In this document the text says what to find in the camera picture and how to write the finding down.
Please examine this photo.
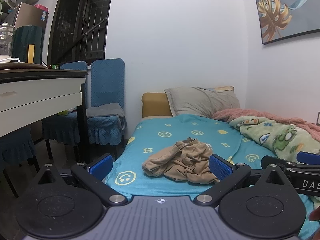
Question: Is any gold leaf wall painting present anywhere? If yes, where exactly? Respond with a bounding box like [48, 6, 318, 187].
[251, 0, 320, 45]

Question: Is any blue covered chair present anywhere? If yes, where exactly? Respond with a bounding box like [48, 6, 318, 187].
[41, 61, 88, 161]
[86, 58, 127, 160]
[0, 126, 41, 198]

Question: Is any mustard yellow headboard cushion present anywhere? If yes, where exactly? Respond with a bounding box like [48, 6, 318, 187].
[142, 92, 173, 119]

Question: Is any dark grille door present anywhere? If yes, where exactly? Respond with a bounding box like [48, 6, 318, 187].
[47, 0, 115, 67]

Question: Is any tan shirt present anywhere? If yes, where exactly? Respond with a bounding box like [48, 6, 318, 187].
[142, 137, 221, 184]

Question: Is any glass jar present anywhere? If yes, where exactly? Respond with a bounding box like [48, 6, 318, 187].
[0, 22, 17, 58]

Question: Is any grey pillow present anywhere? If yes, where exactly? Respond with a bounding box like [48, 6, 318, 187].
[164, 87, 240, 117]

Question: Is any person's right hand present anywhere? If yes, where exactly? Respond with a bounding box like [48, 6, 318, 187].
[309, 208, 320, 222]

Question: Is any teal smiley print bed sheet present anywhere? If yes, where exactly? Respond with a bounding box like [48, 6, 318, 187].
[101, 114, 317, 240]

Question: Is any pink fluffy blanket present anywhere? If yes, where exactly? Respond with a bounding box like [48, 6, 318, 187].
[211, 108, 320, 142]

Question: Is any dark green cylinder container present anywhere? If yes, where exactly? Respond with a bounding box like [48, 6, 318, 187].
[12, 25, 45, 64]

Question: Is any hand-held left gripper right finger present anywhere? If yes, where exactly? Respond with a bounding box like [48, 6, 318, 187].
[194, 154, 286, 207]

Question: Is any silver refrigerator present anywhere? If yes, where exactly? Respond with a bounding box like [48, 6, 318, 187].
[13, 2, 49, 31]

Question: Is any white appliance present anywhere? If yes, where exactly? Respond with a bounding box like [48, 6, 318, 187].
[0, 55, 20, 64]

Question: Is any green cartoon print blanket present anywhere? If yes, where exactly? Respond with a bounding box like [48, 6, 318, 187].
[229, 116, 320, 157]

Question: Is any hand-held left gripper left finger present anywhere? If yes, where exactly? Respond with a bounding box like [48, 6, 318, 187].
[37, 154, 128, 207]

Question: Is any white table with dark top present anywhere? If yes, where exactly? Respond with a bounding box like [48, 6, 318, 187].
[0, 62, 91, 163]

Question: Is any grey cloth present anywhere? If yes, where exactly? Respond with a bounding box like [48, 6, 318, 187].
[86, 102, 126, 119]

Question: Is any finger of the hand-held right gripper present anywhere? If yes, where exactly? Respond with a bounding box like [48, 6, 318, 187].
[297, 151, 320, 166]
[261, 156, 304, 172]

